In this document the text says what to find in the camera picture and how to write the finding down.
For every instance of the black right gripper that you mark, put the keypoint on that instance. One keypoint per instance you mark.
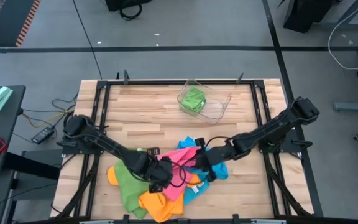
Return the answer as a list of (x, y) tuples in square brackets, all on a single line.
[(214, 155)]

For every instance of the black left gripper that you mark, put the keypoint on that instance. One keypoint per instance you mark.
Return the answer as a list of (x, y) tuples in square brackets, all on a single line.
[(152, 171)]

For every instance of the pink microfiber towel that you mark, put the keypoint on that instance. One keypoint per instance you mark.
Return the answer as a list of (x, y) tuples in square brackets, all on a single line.
[(174, 193)]

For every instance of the blue microfiber towel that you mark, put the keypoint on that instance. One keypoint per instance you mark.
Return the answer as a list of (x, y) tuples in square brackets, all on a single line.
[(191, 195), (221, 171)]

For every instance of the green microfiber towel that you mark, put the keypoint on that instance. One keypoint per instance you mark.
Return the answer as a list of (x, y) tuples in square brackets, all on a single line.
[(129, 193), (194, 99)]

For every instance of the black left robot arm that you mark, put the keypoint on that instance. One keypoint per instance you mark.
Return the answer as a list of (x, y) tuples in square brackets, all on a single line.
[(104, 144)]

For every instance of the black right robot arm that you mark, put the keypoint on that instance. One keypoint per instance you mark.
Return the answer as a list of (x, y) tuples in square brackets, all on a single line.
[(269, 129)]

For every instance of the orange microfiber towel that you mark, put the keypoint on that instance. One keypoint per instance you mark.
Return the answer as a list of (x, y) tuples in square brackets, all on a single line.
[(111, 180), (160, 205)]

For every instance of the clear plastic bin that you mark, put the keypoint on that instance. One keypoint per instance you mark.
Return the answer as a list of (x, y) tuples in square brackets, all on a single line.
[(217, 105)]

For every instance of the black table clamp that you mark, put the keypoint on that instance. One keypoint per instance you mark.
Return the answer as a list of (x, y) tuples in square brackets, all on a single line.
[(235, 218), (239, 78), (125, 77), (126, 218)]

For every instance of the black power adapter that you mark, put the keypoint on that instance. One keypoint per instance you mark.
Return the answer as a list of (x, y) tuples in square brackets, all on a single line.
[(42, 135)]

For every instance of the gray desk foot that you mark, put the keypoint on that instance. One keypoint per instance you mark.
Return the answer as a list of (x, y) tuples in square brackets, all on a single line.
[(356, 106)]

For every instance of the black side desk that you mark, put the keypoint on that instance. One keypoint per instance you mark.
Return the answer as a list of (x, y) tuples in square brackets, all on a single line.
[(5, 124)]

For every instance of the black equipment box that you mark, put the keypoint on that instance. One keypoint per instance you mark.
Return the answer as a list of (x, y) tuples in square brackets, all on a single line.
[(126, 3)]

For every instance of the black cabinet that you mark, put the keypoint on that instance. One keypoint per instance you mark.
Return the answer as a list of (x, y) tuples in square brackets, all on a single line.
[(306, 14)]

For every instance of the gray desk leg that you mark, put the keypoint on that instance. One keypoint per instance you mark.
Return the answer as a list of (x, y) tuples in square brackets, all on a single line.
[(353, 24)]

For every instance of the black mat with orange stripes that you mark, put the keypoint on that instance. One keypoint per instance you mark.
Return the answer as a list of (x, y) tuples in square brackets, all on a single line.
[(5, 21)]

